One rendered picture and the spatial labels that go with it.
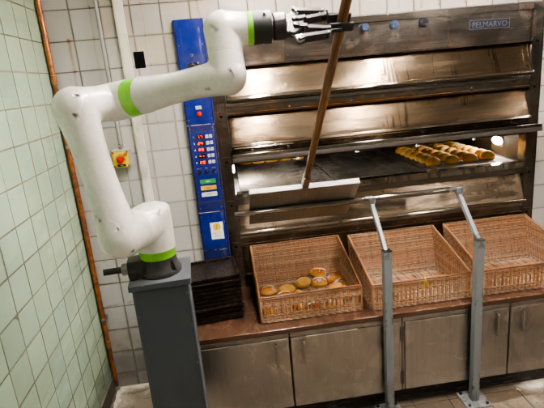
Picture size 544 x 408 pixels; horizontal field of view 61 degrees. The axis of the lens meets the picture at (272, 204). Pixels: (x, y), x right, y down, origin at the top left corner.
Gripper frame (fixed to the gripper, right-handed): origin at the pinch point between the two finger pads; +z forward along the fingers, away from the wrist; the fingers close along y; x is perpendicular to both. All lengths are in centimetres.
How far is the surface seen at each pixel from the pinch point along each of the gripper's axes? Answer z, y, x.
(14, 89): -123, -43, -65
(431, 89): 88, -58, -110
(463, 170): 108, -20, -142
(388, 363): 37, 83, -154
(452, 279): 77, 47, -136
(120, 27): -82, -93, -81
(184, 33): -50, -88, -83
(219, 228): -43, -5, -155
